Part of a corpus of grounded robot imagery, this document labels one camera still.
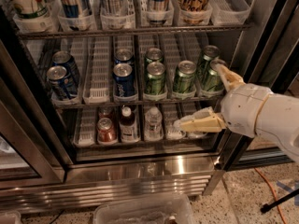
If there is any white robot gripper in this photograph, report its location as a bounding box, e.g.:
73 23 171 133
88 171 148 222
174 63 272 138

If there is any green soda can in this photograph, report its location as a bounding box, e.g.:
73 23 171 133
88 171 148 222
173 60 196 93

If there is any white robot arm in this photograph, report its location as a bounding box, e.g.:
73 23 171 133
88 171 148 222
174 63 299 162

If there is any green can front right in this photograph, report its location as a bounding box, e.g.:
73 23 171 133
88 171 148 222
201 59 227 93

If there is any green can back right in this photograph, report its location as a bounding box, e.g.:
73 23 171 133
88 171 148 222
197 45 221 79

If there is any green can front middle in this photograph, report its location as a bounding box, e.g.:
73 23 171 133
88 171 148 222
144 62 166 95

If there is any green can back middle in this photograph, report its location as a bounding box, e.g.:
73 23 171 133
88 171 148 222
144 48 164 66

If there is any empty white tray top shelf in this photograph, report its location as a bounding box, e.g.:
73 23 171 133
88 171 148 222
209 0 249 26

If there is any empty white tray shelf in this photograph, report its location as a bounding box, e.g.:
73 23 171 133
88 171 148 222
209 0 249 26
83 37 111 105

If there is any blue can front centre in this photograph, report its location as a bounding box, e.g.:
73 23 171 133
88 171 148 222
113 63 135 97

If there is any blue can back centre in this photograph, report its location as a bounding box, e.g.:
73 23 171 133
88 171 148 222
114 49 135 66

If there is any red can back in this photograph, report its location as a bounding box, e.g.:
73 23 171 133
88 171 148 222
98 106 115 120

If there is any red can front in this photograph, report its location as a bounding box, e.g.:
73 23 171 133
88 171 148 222
97 118 117 143

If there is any blue red energy can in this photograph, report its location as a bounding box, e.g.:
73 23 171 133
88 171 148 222
147 0 169 25

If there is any empty white tray middle shelf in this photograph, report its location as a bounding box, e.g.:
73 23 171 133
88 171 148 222
83 37 111 105

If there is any stainless steel fridge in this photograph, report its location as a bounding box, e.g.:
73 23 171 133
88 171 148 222
0 0 298 213

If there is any blue can front left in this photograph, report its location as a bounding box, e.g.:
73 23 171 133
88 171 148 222
47 65 78 101

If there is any blue can back left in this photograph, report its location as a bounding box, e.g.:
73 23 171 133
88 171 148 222
52 50 80 86

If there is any clear water bottle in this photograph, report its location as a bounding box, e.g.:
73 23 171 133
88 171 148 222
144 106 162 141

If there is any brown drink bottle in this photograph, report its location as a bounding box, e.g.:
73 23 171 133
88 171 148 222
119 106 139 143

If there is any black stand leg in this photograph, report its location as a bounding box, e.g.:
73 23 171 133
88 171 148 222
261 189 299 214

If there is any clear plastic bin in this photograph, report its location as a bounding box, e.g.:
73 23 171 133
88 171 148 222
93 193 196 224

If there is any small clear bin corner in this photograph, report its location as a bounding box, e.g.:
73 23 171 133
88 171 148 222
0 212 22 224

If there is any orange cable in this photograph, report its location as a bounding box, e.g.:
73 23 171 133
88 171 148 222
253 167 288 224

